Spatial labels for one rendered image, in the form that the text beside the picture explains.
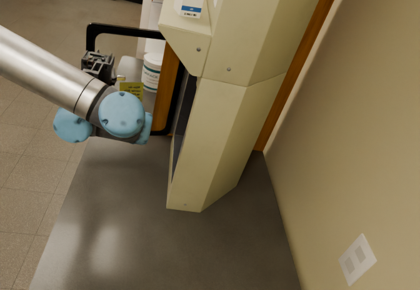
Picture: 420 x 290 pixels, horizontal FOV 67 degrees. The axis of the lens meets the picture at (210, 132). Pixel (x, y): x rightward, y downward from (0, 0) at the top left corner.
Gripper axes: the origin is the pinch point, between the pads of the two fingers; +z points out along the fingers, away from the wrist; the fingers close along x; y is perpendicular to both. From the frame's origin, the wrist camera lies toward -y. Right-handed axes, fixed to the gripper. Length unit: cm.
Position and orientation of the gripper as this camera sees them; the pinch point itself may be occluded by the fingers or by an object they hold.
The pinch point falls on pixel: (105, 63)
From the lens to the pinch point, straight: 99.3
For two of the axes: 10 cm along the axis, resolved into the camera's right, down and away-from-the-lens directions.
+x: -9.7, -1.7, -2.0
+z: -0.5, -6.1, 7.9
